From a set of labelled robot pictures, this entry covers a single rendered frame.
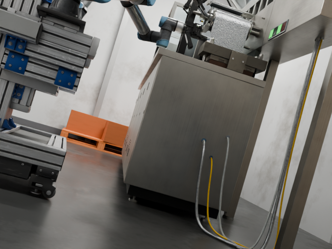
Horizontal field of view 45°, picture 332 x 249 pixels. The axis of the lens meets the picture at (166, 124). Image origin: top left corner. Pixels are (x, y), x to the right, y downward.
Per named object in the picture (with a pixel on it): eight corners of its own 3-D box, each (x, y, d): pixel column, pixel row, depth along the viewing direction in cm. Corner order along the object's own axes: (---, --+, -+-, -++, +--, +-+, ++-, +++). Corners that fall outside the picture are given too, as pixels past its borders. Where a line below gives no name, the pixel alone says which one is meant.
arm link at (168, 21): (157, 28, 260) (160, 16, 261) (173, 34, 262) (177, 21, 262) (158, 26, 253) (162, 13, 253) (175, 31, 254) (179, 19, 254)
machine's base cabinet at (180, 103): (118, 159, 479) (139, 90, 481) (170, 174, 486) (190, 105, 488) (117, 199, 228) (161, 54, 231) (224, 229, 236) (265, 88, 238)
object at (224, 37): (205, 51, 260) (213, 23, 261) (238, 62, 263) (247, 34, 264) (205, 50, 260) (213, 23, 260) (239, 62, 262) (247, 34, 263)
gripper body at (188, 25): (204, 25, 256) (186, 19, 255) (200, 38, 256) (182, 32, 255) (201, 28, 264) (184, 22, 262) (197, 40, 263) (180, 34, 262)
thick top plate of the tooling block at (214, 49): (197, 55, 256) (200, 46, 256) (256, 74, 260) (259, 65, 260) (202, 50, 240) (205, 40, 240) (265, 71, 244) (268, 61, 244)
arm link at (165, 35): (153, 47, 264) (158, 30, 264) (169, 50, 259) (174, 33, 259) (148, 43, 257) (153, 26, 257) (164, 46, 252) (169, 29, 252)
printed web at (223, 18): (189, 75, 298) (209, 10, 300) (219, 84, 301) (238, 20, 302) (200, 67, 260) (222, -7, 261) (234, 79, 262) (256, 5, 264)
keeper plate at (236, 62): (226, 68, 241) (231, 51, 242) (241, 73, 242) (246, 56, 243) (227, 68, 239) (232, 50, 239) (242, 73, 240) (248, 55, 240)
